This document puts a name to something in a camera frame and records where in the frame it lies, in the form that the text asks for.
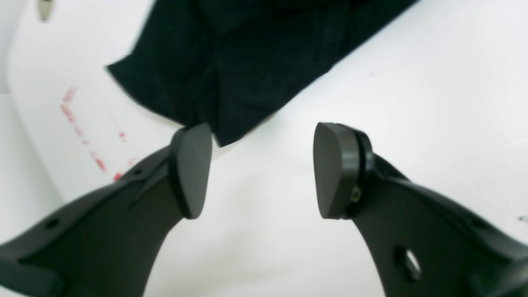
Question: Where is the black t-shirt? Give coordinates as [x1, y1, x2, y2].
[107, 0, 415, 146]

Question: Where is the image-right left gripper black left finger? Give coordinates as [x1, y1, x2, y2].
[0, 124, 212, 297]

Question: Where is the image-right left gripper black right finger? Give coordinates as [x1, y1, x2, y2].
[313, 123, 528, 297]

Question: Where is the red tape rectangle marking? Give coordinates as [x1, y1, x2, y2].
[60, 85, 139, 181]

